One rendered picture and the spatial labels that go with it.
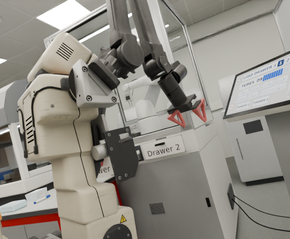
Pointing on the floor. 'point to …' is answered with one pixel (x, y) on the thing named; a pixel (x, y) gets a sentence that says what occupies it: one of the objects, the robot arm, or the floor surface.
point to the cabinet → (183, 196)
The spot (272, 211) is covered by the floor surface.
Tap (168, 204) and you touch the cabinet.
